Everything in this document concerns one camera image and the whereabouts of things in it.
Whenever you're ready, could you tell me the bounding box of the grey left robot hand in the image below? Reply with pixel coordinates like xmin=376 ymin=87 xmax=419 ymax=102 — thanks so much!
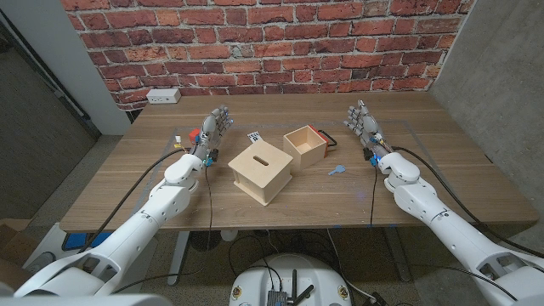
xmin=193 ymin=105 xmax=235 ymax=167

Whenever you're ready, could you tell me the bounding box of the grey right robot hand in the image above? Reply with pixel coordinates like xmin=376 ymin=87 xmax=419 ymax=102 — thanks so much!
xmin=343 ymin=99 xmax=394 ymax=167

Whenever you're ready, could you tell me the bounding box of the wooden box with slot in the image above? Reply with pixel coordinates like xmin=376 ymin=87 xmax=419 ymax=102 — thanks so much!
xmin=227 ymin=139 xmax=295 ymax=207

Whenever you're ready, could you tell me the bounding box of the wooden drawer with red front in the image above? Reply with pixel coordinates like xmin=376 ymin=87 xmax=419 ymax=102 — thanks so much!
xmin=282 ymin=124 xmax=339 ymax=172

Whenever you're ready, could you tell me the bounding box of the white robot base with antennas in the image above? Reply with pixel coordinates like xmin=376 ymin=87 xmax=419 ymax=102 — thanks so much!
xmin=229 ymin=253 xmax=353 ymax=306

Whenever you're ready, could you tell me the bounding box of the brown cardboard box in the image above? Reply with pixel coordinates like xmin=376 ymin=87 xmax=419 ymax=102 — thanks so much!
xmin=0 ymin=218 xmax=42 ymax=290

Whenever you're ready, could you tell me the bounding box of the white power outlet strip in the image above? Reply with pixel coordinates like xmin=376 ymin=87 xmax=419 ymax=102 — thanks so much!
xmin=145 ymin=88 xmax=182 ymax=105

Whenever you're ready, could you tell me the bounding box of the black round floor device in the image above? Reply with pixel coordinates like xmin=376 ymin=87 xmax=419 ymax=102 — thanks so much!
xmin=189 ymin=230 xmax=222 ymax=252

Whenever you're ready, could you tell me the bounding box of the white table leg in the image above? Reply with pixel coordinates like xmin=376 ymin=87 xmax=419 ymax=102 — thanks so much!
xmin=384 ymin=227 xmax=412 ymax=283
xmin=167 ymin=230 xmax=191 ymax=286

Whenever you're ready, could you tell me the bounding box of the black power adapter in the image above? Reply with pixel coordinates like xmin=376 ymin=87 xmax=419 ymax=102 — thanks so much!
xmin=367 ymin=291 xmax=390 ymax=306

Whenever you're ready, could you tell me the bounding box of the white robot chest shell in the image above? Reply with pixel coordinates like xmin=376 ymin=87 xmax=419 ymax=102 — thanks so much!
xmin=0 ymin=292 xmax=174 ymax=306

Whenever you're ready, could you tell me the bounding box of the grey sneaker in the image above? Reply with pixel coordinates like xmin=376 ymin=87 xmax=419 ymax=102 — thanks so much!
xmin=24 ymin=251 xmax=57 ymax=273

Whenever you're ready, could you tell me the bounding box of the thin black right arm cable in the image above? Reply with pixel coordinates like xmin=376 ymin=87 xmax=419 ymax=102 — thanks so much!
xmin=368 ymin=165 xmax=379 ymax=227

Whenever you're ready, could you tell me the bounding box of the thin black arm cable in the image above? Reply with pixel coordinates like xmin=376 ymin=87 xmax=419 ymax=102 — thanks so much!
xmin=112 ymin=164 xmax=213 ymax=295
xmin=368 ymin=165 xmax=379 ymax=227

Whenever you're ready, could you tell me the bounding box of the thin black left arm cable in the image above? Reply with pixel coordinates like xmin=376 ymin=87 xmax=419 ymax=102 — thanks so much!
xmin=112 ymin=164 xmax=213 ymax=295

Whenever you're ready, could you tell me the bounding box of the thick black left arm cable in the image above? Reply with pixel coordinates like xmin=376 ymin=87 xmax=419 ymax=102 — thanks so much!
xmin=78 ymin=146 xmax=190 ymax=254

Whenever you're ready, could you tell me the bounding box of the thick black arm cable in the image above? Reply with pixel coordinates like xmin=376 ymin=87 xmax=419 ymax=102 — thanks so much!
xmin=390 ymin=145 xmax=544 ymax=259
xmin=78 ymin=146 xmax=190 ymax=254

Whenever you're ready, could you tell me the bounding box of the printed brick wall backdrop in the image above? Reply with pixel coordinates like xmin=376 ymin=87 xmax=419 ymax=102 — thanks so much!
xmin=60 ymin=0 xmax=478 ymax=112

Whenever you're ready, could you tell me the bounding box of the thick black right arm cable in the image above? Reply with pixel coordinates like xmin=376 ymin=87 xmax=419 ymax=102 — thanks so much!
xmin=390 ymin=145 xmax=544 ymax=259

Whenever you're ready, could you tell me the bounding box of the black floor cable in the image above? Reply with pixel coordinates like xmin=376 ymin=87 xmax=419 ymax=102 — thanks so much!
xmin=227 ymin=231 xmax=281 ymax=298

